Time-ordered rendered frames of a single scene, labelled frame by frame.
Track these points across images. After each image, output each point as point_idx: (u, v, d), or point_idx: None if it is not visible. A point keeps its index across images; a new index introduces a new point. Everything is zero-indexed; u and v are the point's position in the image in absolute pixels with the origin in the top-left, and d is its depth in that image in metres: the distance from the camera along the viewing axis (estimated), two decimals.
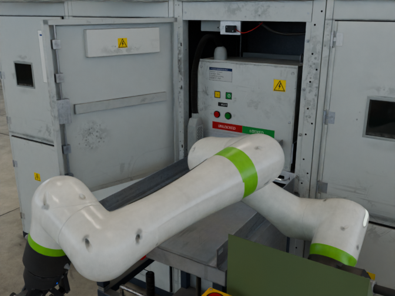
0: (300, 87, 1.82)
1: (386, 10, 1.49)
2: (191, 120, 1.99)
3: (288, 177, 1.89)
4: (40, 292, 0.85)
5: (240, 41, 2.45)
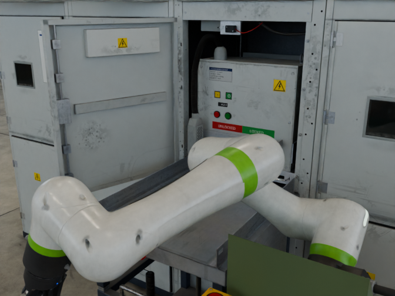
0: (300, 87, 1.82)
1: (386, 10, 1.49)
2: (191, 120, 1.99)
3: (288, 177, 1.90)
4: (39, 293, 0.85)
5: (240, 41, 2.45)
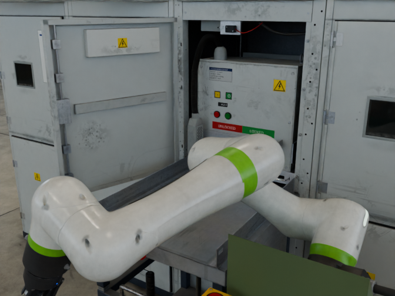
0: (300, 87, 1.82)
1: (386, 10, 1.49)
2: (191, 120, 1.99)
3: (288, 177, 1.90)
4: (39, 295, 0.85)
5: (240, 41, 2.45)
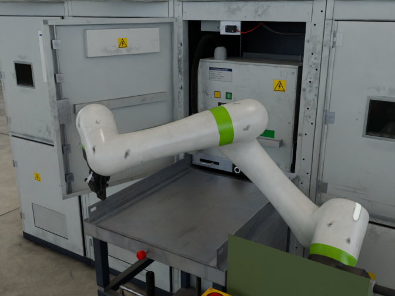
0: (300, 87, 1.82)
1: (386, 10, 1.49)
2: None
3: (288, 177, 1.90)
4: None
5: (240, 41, 2.45)
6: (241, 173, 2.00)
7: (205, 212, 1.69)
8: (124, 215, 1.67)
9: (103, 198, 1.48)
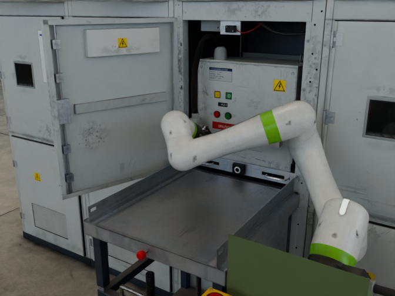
0: (300, 87, 1.82)
1: (386, 10, 1.49)
2: (191, 120, 1.99)
3: (288, 177, 1.90)
4: None
5: (240, 41, 2.45)
6: (241, 173, 2.00)
7: (205, 212, 1.69)
8: (124, 215, 1.67)
9: None
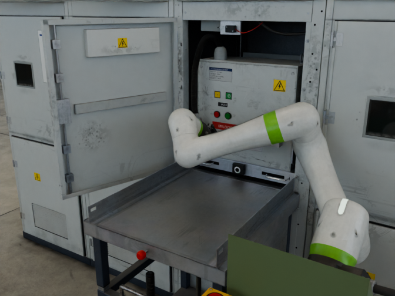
0: (300, 87, 1.82)
1: (386, 10, 1.49)
2: None
3: (288, 177, 1.90)
4: None
5: (240, 41, 2.45)
6: (241, 173, 2.00)
7: (205, 212, 1.69)
8: (124, 215, 1.67)
9: None
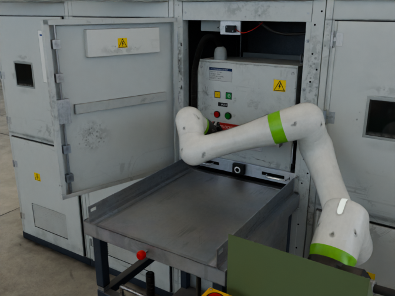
0: (300, 87, 1.82)
1: (386, 10, 1.49)
2: None
3: (288, 177, 1.90)
4: None
5: (240, 41, 2.45)
6: (241, 173, 2.00)
7: (205, 212, 1.69)
8: (124, 215, 1.67)
9: None
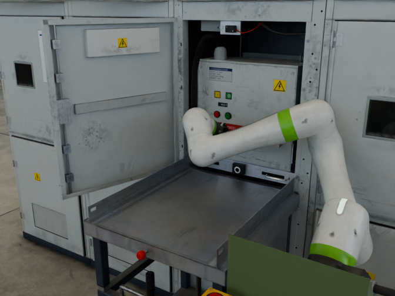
0: (300, 87, 1.82)
1: (386, 10, 1.49)
2: None
3: (288, 177, 1.90)
4: None
5: (240, 41, 2.45)
6: (241, 173, 2.00)
7: (205, 212, 1.69)
8: (124, 215, 1.67)
9: None
